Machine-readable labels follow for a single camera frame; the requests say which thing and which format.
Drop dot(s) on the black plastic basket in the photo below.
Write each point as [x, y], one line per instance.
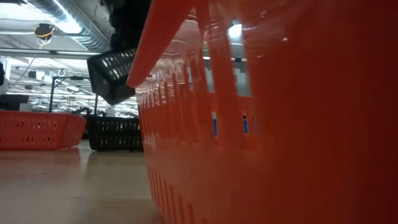
[115, 133]
[109, 77]

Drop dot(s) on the large orange plastic basket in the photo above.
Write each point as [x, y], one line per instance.
[295, 140]

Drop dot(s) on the dark monitor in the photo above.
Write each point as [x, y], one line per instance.
[12, 102]

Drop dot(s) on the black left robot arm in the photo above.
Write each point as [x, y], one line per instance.
[129, 25]

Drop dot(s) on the black metal frame stand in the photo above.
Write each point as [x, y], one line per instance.
[52, 93]

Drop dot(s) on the silver ceiling air duct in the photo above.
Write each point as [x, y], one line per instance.
[77, 25]

